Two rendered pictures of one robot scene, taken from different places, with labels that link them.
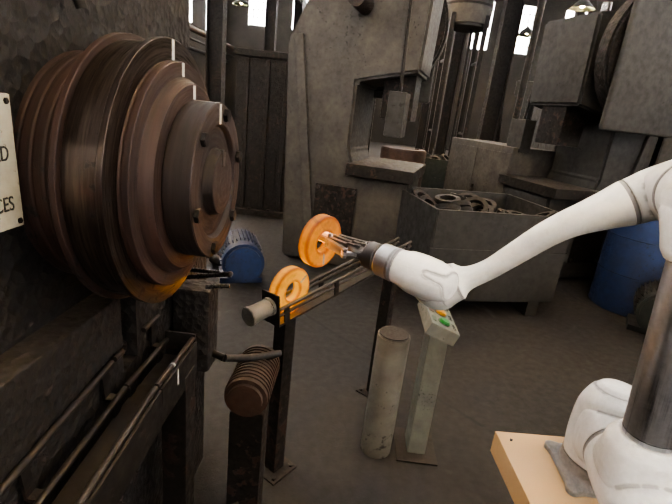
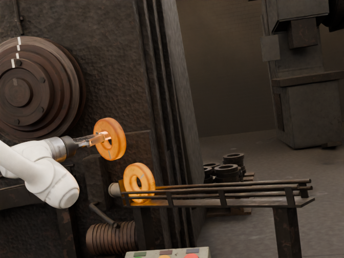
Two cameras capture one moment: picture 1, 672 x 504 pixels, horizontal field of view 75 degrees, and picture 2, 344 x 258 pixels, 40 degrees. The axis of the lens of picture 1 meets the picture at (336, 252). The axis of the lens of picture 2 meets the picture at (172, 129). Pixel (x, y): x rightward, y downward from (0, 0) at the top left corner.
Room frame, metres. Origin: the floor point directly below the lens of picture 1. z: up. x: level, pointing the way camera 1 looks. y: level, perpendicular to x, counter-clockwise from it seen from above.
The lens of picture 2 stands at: (1.76, -1.61, 1.09)
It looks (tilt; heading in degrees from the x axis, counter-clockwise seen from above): 6 degrees down; 100
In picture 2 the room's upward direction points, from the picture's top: 8 degrees counter-clockwise
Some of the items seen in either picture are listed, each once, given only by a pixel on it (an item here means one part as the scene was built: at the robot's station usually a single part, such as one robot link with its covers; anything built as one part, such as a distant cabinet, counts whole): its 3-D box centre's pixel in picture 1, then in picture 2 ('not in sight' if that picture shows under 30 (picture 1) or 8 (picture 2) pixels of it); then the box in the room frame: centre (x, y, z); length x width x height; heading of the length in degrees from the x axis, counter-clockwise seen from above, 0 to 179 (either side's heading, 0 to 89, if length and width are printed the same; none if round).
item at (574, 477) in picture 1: (588, 458); not in sight; (0.98, -0.74, 0.45); 0.22 x 0.18 x 0.06; 177
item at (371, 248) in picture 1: (365, 253); (71, 145); (1.13, -0.08, 0.91); 0.09 x 0.08 x 0.07; 54
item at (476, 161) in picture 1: (487, 194); not in sight; (4.86, -1.59, 0.55); 1.10 x 0.53 x 1.10; 19
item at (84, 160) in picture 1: (156, 175); (31, 91); (0.81, 0.35, 1.11); 0.47 x 0.06 x 0.47; 179
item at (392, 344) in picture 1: (384, 393); not in sight; (1.43, -0.24, 0.26); 0.12 x 0.12 x 0.52
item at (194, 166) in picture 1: (208, 181); (20, 92); (0.81, 0.25, 1.11); 0.28 x 0.06 x 0.28; 179
